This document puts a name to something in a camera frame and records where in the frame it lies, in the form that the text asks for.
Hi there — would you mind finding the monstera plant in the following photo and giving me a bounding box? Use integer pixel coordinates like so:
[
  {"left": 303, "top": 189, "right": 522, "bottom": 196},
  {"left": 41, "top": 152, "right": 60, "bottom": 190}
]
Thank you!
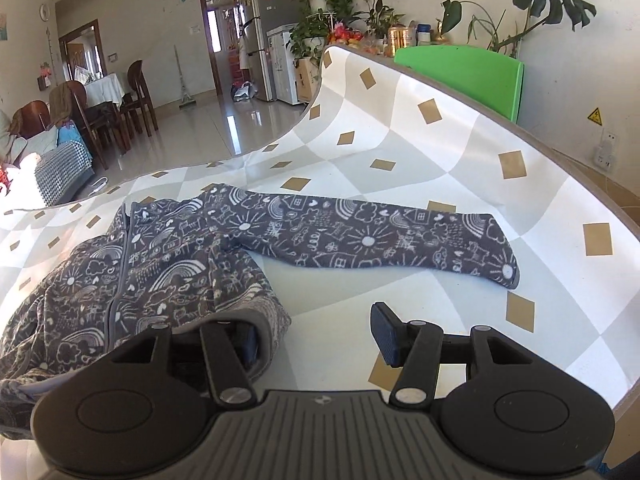
[{"left": 440, "top": 0, "right": 599, "bottom": 59}]

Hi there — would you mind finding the cardboard box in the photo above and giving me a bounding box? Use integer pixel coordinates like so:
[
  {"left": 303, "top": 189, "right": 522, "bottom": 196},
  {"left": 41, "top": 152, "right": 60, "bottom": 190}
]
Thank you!
[{"left": 295, "top": 57, "right": 321, "bottom": 104}]

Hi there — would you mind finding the grey printed fleece jacket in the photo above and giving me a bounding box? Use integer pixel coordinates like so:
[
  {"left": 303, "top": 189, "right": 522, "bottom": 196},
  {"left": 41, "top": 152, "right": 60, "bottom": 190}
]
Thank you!
[{"left": 0, "top": 184, "right": 522, "bottom": 442}]

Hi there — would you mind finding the white wall socket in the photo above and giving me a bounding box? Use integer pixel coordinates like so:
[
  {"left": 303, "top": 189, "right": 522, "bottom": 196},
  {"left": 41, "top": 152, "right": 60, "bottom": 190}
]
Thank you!
[{"left": 592, "top": 130, "right": 619, "bottom": 171}]

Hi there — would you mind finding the houndstooth covered sofa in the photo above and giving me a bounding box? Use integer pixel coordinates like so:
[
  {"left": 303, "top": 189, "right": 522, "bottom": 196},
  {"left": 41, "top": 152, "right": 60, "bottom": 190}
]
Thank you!
[{"left": 0, "top": 110, "right": 96, "bottom": 207}]

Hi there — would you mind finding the silver refrigerator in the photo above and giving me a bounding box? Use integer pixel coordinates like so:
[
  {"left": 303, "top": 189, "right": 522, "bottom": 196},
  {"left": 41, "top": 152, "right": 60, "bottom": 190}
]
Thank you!
[{"left": 239, "top": 0, "right": 312, "bottom": 102}]

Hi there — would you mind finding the dining table with white cloth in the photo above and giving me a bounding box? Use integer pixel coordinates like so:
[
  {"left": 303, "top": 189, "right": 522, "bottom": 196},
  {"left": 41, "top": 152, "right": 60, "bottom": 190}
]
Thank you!
[{"left": 82, "top": 72, "right": 134, "bottom": 107}]

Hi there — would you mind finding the teal cloth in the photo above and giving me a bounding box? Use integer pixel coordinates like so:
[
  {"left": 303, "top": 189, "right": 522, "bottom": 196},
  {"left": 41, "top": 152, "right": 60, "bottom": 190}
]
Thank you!
[{"left": 57, "top": 122, "right": 84, "bottom": 149}]

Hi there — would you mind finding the fruit basket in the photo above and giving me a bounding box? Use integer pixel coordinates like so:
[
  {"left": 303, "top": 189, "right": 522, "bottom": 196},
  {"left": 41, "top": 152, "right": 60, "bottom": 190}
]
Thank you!
[{"left": 327, "top": 22, "right": 367, "bottom": 46}]

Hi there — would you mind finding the small leafy potted plant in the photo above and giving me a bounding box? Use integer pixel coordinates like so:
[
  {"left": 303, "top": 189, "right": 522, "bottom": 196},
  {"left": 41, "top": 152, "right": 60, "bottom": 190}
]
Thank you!
[{"left": 352, "top": 0, "right": 406, "bottom": 42}]

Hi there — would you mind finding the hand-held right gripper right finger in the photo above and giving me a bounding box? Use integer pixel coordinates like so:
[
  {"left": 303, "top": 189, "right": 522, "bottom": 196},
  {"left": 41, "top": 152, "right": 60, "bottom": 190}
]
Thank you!
[{"left": 370, "top": 301, "right": 532, "bottom": 408}]

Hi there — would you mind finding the floor mop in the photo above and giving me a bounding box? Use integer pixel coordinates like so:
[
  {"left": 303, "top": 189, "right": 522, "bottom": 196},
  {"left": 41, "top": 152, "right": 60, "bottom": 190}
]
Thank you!
[{"left": 172, "top": 45, "right": 199, "bottom": 110}]

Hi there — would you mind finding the dark wooden chair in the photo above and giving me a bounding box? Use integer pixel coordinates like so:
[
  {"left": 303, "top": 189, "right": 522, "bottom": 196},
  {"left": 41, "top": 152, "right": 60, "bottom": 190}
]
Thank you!
[
  {"left": 10, "top": 100, "right": 51, "bottom": 141},
  {"left": 120, "top": 60, "right": 159, "bottom": 139},
  {"left": 65, "top": 80, "right": 109, "bottom": 171}
]

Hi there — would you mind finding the brown jacket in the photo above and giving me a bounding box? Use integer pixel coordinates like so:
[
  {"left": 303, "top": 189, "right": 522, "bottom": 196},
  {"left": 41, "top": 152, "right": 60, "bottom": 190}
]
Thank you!
[{"left": 50, "top": 81, "right": 76, "bottom": 126}]

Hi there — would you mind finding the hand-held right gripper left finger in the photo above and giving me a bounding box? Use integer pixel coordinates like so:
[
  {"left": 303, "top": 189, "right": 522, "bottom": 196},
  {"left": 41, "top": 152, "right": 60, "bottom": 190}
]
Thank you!
[{"left": 107, "top": 321, "right": 259, "bottom": 407}]

